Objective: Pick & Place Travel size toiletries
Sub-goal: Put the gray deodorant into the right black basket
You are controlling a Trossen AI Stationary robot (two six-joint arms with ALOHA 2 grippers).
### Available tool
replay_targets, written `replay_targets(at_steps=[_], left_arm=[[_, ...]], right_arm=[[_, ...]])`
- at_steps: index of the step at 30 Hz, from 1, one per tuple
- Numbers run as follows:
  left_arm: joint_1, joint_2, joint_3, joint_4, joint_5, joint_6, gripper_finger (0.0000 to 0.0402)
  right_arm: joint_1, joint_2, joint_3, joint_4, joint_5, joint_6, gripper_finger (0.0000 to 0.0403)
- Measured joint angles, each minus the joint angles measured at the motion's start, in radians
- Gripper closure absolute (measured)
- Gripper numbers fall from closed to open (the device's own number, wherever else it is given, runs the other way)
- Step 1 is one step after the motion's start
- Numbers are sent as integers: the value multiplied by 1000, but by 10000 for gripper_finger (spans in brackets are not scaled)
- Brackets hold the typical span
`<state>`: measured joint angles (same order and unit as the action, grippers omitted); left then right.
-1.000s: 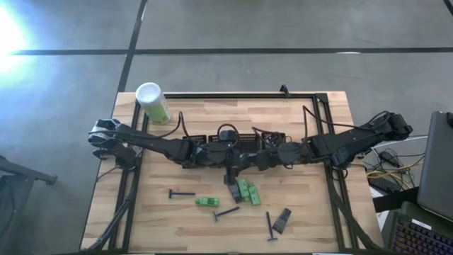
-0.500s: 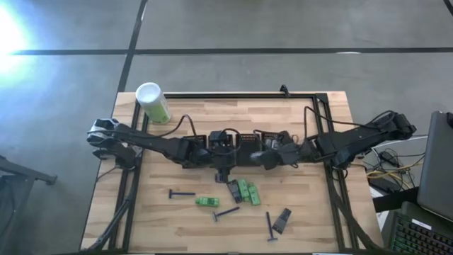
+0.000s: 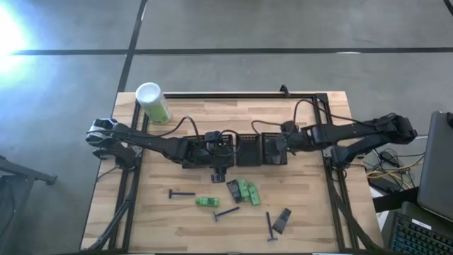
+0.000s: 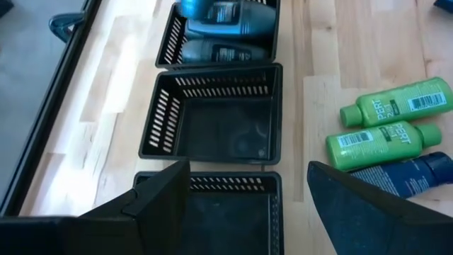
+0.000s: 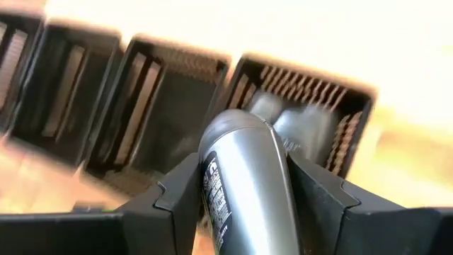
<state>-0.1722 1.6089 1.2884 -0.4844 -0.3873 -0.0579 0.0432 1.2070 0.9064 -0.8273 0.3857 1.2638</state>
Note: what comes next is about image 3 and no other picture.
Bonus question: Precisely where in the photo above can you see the white green wipes canister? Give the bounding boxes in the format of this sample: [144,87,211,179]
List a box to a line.
[135,81,173,125]

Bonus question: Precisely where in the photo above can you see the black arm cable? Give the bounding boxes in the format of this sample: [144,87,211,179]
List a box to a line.
[155,115,201,139]
[250,98,376,137]

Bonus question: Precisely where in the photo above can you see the black power adapter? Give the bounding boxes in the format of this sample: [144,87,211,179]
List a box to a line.
[367,176,401,194]

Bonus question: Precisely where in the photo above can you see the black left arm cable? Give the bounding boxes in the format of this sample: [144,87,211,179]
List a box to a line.
[155,115,201,139]

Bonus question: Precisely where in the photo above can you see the black aluminium table frame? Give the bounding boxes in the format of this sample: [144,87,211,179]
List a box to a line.
[84,91,385,254]

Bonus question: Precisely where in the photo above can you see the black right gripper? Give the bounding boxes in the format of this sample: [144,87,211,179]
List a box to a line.
[273,127,318,157]

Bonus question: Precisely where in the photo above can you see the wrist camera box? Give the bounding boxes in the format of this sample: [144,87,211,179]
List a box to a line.
[204,130,222,143]
[280,120,301,135]

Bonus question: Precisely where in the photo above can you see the yellow cable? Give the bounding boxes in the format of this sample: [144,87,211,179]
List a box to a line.
[366,162,424,181]

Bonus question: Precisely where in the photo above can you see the grey laptop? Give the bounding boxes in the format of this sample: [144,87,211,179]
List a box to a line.
[416,110,453,223]

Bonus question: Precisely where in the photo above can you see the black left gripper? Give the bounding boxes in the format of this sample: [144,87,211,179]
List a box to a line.
[183,140,236,183]

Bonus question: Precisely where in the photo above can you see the dark toiletry tube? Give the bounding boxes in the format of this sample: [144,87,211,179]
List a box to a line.
[225,178,243,205]
[271,208,293,235]

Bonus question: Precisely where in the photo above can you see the black desk bar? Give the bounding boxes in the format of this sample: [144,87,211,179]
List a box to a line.
[373,186,420,213]

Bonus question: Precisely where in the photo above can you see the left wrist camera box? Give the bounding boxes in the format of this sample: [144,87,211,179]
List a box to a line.
[204,130,222,143]

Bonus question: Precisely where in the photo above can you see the black backlit keyboard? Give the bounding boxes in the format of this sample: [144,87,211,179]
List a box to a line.
[388,211,453,255]

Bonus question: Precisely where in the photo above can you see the small green bottle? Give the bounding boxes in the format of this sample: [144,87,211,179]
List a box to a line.
[236,178,251,203]
[195,196,221,208]
[246,182,262,207]

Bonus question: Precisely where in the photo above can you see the blue disposable razor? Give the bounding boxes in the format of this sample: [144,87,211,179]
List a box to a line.
[212,206,241,222]
[265,211,279,243]
[168,188,197,200]

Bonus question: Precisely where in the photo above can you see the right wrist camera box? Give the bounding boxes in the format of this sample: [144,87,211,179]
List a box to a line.
[280,120,301,135]

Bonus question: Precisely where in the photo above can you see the dark grey stand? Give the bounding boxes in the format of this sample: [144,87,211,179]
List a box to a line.
[0,154,58,255]

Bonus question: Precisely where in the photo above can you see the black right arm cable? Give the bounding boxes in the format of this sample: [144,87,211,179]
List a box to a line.
[250,98,376,137]

